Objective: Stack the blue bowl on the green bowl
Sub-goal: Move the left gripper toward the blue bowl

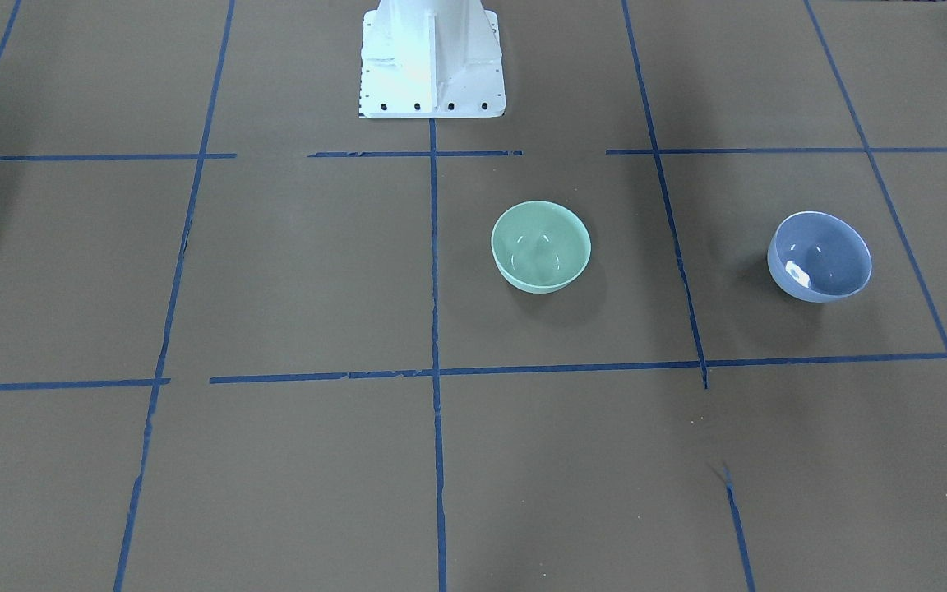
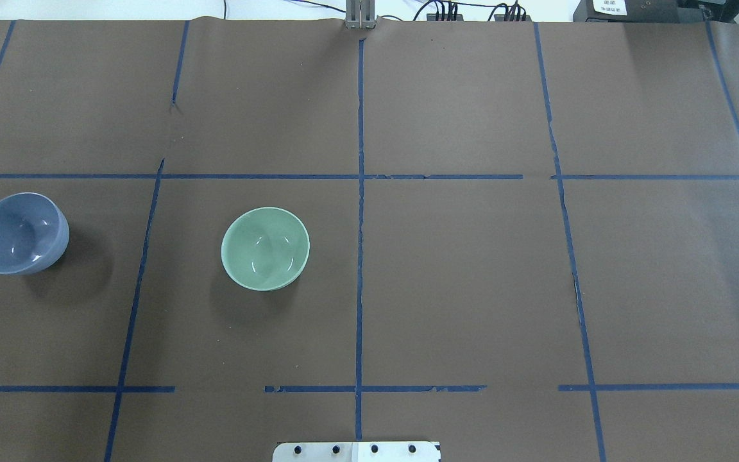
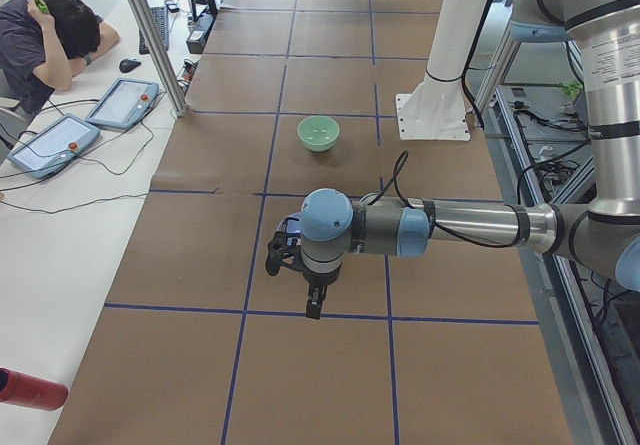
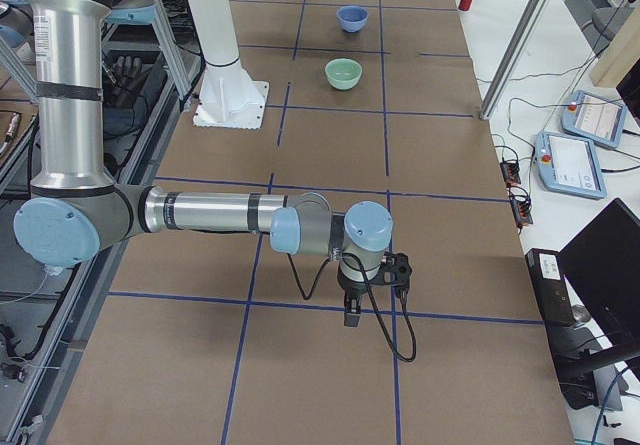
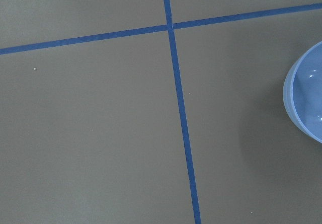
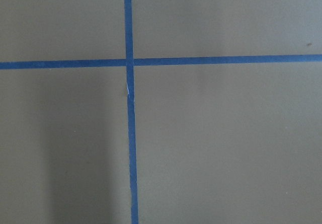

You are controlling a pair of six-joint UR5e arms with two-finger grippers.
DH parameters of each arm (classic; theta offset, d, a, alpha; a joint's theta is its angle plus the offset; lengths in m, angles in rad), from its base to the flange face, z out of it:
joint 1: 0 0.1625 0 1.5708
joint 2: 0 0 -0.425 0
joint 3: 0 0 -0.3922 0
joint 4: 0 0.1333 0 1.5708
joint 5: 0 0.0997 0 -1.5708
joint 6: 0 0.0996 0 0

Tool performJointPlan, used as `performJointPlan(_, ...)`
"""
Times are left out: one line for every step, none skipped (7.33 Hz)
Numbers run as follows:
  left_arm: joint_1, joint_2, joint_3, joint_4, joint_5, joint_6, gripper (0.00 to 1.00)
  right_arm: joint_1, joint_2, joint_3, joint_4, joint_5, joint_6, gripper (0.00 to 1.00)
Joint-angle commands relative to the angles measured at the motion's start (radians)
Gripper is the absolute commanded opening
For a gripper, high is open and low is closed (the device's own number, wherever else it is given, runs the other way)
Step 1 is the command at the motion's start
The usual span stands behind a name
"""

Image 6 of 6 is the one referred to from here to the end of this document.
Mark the blue tape strip crosswise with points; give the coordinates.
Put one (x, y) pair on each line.
(160, 61)

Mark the blue tape strip lengthwise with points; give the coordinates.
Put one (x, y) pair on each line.
(131, 109)

